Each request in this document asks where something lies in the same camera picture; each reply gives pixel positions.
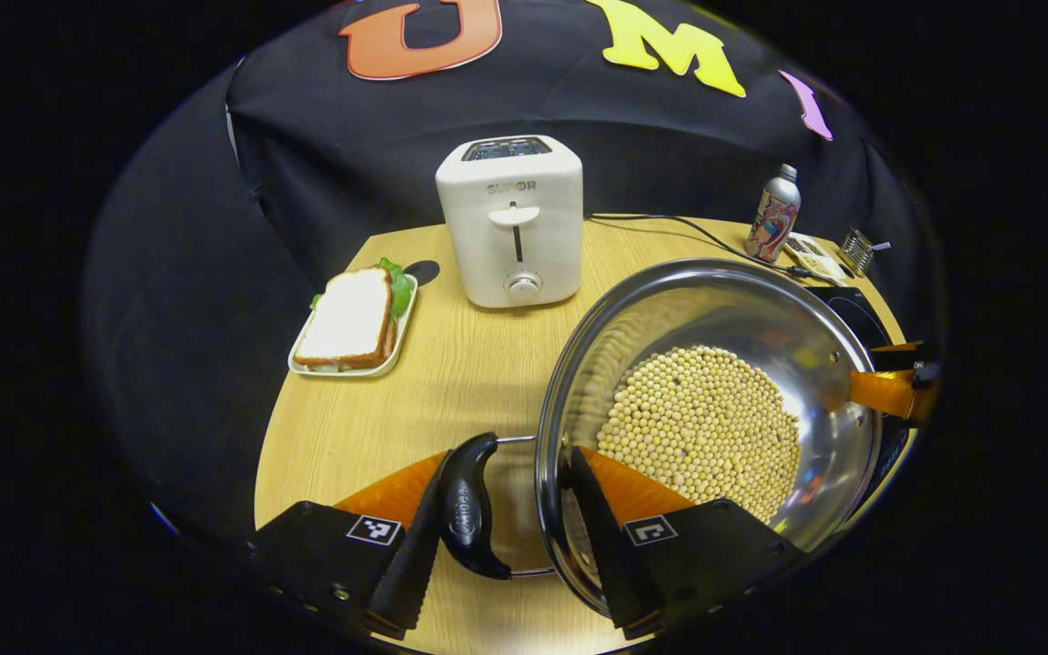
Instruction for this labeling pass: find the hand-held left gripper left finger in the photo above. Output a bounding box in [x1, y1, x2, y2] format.
[247, 448, 452, 640]

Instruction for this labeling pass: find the silver drink bottle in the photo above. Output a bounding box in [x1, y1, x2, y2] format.
[744, 164, 802, 265]

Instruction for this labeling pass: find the black induction cooktop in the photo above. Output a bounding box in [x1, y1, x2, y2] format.
[801, 285, 914, 510]

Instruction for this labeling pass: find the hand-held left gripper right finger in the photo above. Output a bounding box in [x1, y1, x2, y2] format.
[568, 445, 807, 640]

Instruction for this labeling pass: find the pile of soybeans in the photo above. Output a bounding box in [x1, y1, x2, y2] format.
[595, 344, 803, 524]

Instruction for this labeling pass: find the metal wire utensil holder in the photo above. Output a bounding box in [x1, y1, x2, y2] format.
[838, 227, 875, 274]

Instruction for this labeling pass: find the white toaster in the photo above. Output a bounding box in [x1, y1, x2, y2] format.
[435, 135, 585, 310]

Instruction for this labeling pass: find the sandwich with lettuce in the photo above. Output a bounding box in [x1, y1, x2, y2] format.
[294, 257, 414, 372]

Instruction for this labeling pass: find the black power cable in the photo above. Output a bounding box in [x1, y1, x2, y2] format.
[584, 213, 816, 278]

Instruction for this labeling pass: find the white rectangular sandwich plate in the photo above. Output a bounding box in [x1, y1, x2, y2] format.
[287, 273, 419, 379]

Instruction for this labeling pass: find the white divided dish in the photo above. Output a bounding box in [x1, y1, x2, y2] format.
[783, 233, 851, 285]

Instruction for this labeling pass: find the stainless steel pot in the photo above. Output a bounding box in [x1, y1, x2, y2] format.
[438, 258, 884, 621]

